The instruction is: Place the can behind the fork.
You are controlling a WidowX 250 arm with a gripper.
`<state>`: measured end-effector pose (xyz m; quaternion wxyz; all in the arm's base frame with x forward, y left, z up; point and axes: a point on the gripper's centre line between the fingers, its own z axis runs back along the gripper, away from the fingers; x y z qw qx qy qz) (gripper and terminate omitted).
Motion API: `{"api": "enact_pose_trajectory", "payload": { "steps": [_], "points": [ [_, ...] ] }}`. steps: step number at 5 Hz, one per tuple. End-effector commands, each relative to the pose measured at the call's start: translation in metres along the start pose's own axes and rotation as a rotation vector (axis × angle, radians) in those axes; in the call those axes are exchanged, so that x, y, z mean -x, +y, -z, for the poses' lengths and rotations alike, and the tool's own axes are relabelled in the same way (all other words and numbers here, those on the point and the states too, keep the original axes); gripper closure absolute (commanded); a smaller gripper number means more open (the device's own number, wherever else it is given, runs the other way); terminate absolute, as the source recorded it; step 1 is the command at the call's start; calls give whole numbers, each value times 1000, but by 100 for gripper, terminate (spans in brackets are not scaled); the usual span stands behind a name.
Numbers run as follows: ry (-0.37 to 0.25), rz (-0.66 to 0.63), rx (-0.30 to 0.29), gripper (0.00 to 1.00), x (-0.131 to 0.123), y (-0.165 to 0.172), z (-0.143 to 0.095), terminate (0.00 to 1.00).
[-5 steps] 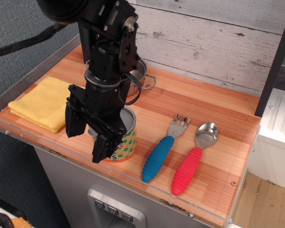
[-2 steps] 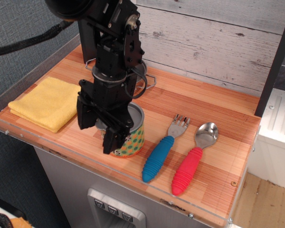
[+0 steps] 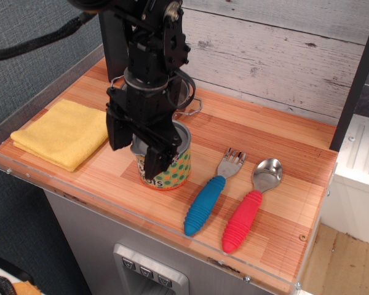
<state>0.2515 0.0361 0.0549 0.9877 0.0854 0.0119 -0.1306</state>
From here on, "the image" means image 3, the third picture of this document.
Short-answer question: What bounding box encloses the silver dispenser button panel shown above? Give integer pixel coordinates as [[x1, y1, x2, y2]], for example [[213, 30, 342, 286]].
[[113, 243, 189, 294]]

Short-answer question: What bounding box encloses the black left vertical post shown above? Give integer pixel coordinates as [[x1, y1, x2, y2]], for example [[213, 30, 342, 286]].
[[98, 11, 128, 81]]

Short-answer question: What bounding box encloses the grey toy fridge cabinet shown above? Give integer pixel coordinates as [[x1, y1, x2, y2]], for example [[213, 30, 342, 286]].
[[46, 191, 301, 294]]

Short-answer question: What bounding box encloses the black vertical post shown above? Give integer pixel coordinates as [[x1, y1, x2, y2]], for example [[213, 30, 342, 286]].
[[329, 36, 369, 152], [98, 11, 128, 81]]

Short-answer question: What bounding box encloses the clear acrylic table guard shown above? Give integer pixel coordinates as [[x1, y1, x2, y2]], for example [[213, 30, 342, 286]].
[[0, 50, 337, 294]]

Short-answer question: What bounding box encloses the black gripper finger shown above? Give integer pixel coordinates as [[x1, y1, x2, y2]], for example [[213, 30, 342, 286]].
[[106, 112, 133, 151], [145, 146, 174, 180]]

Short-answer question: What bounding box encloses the small steel pot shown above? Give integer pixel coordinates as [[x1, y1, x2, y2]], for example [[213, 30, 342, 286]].
[[108, 75, 203, 119]]

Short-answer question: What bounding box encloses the black right vertical post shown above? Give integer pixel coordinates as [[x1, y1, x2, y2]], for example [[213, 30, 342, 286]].
[[329, 36, 369, 152]]

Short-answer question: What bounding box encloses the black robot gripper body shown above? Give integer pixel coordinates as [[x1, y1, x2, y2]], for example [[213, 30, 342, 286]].
[[106, 84, 182, 157]]

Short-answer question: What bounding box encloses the white toy sink unit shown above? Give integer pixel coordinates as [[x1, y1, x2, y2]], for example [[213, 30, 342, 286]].
[[320, 114, 369, 243]]

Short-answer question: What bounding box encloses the blue handled toy fork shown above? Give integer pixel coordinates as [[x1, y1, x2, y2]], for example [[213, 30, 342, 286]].
[[184, 147, 247, 236]]

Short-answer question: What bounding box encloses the black braided cable sleeve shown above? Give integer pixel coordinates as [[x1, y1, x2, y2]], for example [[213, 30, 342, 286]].
[[0, 10, 96, 61]]

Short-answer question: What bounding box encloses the red handled toy spoon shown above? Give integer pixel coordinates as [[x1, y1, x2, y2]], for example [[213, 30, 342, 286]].
[[221, 158, 283, 253]]

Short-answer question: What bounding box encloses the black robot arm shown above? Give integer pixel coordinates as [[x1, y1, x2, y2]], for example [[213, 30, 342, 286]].
[[73, 1, 196, 179]]

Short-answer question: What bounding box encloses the folded yellow cloth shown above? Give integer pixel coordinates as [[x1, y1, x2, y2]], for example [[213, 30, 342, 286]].
[[10, 100, 108, 172]]

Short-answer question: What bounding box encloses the peas and carrots toy can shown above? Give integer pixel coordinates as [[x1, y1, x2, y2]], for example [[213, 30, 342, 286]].
[[130, 120, 191, 191]]

